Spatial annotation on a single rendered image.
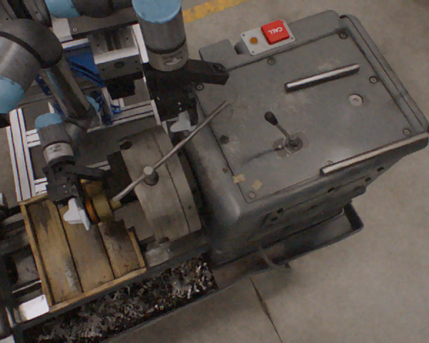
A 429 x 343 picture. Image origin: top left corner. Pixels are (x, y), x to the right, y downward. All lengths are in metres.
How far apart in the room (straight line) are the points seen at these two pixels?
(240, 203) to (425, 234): 1.69
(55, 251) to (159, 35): 0.85
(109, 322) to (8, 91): 0.95
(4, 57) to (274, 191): 0.65
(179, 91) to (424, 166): 2.02
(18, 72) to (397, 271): 2.01
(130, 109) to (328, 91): 1.35
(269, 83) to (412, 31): 2.13
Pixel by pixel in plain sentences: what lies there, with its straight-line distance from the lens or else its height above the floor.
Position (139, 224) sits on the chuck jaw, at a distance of 1.08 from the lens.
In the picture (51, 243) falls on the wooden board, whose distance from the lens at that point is 1.36.
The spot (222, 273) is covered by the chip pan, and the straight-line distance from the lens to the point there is 1.62.
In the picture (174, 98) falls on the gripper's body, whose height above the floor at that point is 1.47.
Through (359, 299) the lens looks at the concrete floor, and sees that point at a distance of 2.29.
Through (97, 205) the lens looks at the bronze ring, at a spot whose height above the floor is 1.12.
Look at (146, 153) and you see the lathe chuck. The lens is 1.00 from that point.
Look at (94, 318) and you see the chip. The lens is 1.61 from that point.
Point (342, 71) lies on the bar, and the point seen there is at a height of 1.28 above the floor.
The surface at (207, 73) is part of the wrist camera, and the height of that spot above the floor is 1.48.
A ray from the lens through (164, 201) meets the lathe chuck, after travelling 0.98.
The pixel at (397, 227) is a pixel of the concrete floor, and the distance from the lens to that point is 2.44.
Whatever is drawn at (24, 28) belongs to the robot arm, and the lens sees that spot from 1.01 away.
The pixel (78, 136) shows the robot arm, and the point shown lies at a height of 1.00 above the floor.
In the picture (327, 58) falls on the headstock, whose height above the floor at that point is 1.25.
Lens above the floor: 2.14
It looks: 69 degrees down
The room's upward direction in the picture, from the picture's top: 3 degrees clockwise
